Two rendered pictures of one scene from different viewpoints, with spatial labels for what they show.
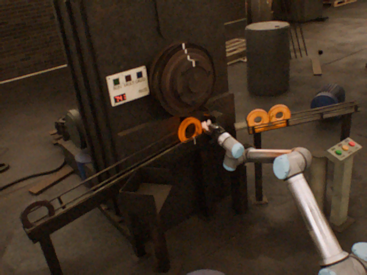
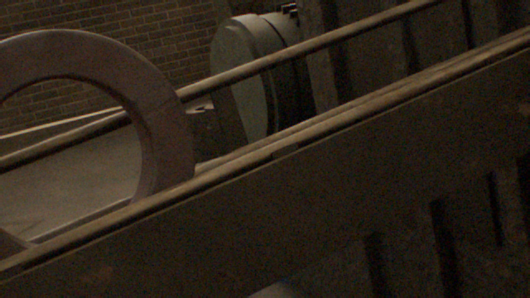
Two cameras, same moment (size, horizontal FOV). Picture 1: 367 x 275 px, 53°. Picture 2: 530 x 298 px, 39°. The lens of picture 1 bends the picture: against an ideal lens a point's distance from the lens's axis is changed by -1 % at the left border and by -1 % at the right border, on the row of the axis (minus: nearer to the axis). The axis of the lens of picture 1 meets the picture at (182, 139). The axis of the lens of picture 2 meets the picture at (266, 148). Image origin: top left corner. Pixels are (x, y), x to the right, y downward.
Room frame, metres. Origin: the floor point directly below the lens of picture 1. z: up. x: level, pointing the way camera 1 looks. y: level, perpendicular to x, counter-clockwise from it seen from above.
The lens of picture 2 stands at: (1.23, 0.63, 0.72)
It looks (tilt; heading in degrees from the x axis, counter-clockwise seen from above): 11 degrees down; 9
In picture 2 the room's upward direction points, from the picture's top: 12 degrees counter-clockwise
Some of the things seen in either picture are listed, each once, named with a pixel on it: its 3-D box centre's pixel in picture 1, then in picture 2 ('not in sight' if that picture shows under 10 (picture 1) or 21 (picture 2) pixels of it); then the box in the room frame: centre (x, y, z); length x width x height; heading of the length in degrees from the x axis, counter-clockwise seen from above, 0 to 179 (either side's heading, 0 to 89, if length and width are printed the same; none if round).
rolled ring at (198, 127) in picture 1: (190, 130); not in sight; (2.30, -0.06, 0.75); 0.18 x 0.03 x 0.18; 124
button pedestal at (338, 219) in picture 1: (341, 185); not in sight; (2.06, -1.03, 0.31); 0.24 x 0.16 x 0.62; 123
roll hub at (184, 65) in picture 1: (194, 82); not in sight; (2.22, -0.11, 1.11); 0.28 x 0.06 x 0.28; 123
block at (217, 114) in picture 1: (215, 128); not in sight; (2.44, -0.25, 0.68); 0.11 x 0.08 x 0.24; 33
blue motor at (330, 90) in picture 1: (329, 100); not in sight; (3.88, -1.72, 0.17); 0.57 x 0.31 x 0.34; 143
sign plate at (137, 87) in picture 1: (128, 85); not in sight; (2.21, 0.28, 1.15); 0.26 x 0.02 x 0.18; 123
